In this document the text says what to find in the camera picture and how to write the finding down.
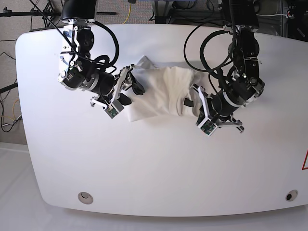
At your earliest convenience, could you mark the left table grommet hole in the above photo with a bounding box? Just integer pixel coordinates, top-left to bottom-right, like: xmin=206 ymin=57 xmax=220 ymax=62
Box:
xmin=77 ymin=192 xmax=93 ymax=205

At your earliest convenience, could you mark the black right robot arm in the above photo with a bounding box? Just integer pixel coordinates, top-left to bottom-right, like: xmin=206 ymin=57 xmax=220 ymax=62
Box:
xmin=58 ymin=0 xmax=145 ymax=118

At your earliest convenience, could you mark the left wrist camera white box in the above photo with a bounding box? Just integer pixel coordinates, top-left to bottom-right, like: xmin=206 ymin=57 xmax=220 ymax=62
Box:
xmin=197 ymin=118 xmax=218 ymax=137

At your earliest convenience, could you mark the white printed T-shirt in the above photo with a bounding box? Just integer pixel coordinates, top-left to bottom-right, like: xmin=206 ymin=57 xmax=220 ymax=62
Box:
xmin=125 ymin=56 xmax=203 ymax=122

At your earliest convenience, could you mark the black floor cable left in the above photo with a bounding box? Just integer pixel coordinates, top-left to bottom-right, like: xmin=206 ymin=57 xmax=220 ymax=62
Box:
xmin=0 ymin=51 xmax=23 ymax=132

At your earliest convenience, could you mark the right table grommet hole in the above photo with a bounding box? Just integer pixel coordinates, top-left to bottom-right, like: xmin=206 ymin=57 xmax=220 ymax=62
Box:
xmin=285 ymin=190 xmax=298 ymax=202

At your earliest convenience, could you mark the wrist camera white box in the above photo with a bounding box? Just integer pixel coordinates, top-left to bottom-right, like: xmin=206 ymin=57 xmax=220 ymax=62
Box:
xmin=104 ymin=100 xmax=124 ymax=119
xmin=197 ymin=118 xmax=218 ymax=137

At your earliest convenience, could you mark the table grommet hole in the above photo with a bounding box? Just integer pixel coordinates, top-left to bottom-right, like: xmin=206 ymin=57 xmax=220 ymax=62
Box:
xmin=285 ymin=190 xmax=298 ymax=202
xmin=77 ymin=192 xmax=93 ymax=205

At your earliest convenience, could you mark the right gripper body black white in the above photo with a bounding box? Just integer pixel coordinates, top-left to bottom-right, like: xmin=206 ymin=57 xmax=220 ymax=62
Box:
xmin=90 ymin=64 xmax=135 ymax=109

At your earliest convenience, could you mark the yellow cable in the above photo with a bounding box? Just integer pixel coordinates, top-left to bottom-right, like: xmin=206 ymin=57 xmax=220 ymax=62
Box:
xmin=122 ymin=0 xmax=136 ymax=25

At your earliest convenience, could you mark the black tripod pole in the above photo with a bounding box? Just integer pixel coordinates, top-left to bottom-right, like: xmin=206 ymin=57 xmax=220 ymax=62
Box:
xmin=0 ymin=8 xmax=117 ymax=17

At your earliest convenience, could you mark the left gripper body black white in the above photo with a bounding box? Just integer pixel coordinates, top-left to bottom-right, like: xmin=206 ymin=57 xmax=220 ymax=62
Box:
xmin=192 ymin=83 xmax=245 ymax=133

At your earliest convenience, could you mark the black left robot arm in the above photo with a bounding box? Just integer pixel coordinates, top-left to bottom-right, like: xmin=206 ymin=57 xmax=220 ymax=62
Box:
xmin=192 ymin=0 xmax=265 ymax=136

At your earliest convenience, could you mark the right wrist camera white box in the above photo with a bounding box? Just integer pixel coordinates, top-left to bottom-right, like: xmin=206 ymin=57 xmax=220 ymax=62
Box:
xmin=104 ymin=100 xmax=124 ymax=119

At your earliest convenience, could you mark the black cables bundle top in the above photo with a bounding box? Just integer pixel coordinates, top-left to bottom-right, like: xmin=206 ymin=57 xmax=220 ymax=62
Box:
xmin=148 ymin=0 xmax=227 ymax=28

